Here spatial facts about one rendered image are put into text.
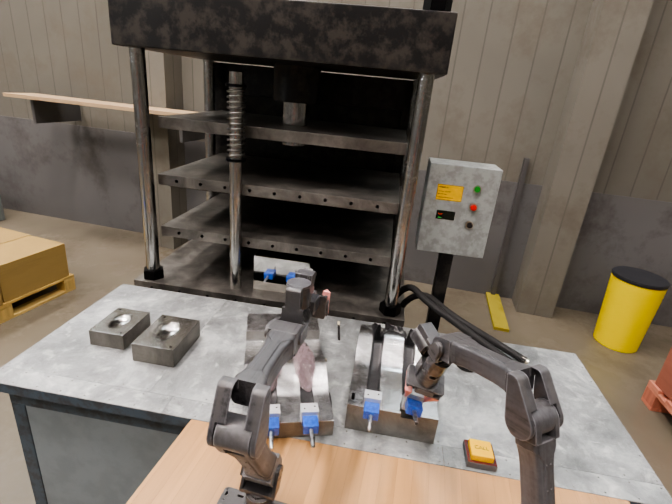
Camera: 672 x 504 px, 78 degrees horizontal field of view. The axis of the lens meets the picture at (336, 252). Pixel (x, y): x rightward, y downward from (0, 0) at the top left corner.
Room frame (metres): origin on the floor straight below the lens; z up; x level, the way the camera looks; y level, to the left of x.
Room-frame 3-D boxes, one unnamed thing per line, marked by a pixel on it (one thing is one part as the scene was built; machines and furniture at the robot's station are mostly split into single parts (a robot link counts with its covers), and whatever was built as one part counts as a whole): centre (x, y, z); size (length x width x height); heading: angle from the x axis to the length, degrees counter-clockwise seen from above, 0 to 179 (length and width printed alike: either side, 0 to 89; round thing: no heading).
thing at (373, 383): (1.18, -0.22, 0.92); 0.35 x 0.16 x 0.09; 174
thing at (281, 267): (2.05, 0.22, 0.87); 0.50 x 0.27 x 0.17; 174
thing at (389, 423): (1.19, -0.23, 0.87); 0.50 x 0.26 x 0.14; 174
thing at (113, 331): (1.32, 0.77, 0.83); 0.17 x 0.13 x 0.06; 174
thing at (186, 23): (2.13, 0.26, 1.75); 1.30 x 0.84 x 0.61; 84
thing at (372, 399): (0.93, -0.14, 0.89); 0.13 x 0.05 x 0.05; 173
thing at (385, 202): (2.18, 0.26, 1.27); 1.10 x 0.74 x 0.05; 84
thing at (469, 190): (1.87, -0.52, 0.74); 0.30 x 0.22 x 1.47; 84
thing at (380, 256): (2.18, 0.26, 1.02); 1.10 x 0.74 x 0.05; 84
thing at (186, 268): (2.13, 0.26, 0.76); 1.30 x 0.84 x 0.06; 84
